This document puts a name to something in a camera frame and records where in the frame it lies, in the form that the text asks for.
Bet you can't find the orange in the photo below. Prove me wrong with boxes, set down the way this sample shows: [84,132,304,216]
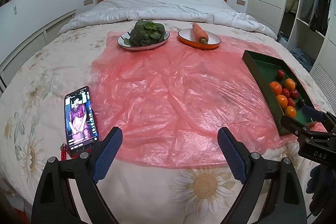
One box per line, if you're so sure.
[276,94,288,109]
[285,106,297,118]
[269,81,282,96]
[284,78,296,91]

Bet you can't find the dark purple plum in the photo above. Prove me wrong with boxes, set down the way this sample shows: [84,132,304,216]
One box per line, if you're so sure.
[297,99,305,107]

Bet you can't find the dull red apple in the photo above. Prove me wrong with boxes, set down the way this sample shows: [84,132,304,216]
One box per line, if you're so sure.
[287,98,295,107]
[281,88,290,98]

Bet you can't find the bright red apple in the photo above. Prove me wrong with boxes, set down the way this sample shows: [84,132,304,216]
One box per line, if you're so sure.
[289,89,298,100]

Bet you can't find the small red apple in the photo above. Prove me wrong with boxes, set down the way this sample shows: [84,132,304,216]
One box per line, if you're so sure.
[276,69,285,80]

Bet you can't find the blue white gloved hand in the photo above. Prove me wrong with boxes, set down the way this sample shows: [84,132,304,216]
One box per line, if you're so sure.
[306,165,335,223]

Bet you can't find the green rectangular tray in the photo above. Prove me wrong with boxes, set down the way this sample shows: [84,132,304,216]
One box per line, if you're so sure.
[243,50,314,136]

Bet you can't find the smartphone with red case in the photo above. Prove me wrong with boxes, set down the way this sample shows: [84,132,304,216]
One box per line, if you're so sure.
[64,86,99,158]

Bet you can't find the blue folded towel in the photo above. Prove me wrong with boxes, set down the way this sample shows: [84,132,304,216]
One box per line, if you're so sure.
[290,48,315,72]

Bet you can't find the floral bed sheet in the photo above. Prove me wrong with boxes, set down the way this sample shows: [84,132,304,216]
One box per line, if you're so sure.
[1,20,332,223]

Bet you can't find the pink plastic sheet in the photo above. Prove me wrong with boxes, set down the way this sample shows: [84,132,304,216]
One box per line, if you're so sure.
[89,31,296,168]

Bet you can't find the white wardrobe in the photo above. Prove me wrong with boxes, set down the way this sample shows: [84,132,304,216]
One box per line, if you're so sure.
[247,0,335,89]

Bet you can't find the white radiator cover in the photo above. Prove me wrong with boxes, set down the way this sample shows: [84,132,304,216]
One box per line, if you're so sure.
[1,10,76,94]

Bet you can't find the carrot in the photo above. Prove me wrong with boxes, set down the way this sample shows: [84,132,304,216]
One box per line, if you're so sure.
[192,23,209,44]

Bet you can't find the white oval plate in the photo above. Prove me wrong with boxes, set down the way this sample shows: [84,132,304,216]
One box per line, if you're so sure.
[117,31,170,51]

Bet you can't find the orange oval dish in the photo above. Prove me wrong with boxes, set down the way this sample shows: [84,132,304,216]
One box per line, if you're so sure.
[177,28,223,50]

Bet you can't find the green leafy vegetable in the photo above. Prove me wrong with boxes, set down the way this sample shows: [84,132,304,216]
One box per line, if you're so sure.
[132,20,165,40]

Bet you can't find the white duvet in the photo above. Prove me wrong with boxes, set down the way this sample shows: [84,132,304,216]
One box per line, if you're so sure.
[59,0,277,39]

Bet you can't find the red phone lanyard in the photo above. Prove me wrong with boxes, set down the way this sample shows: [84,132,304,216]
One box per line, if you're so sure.
[59,143,70,162]

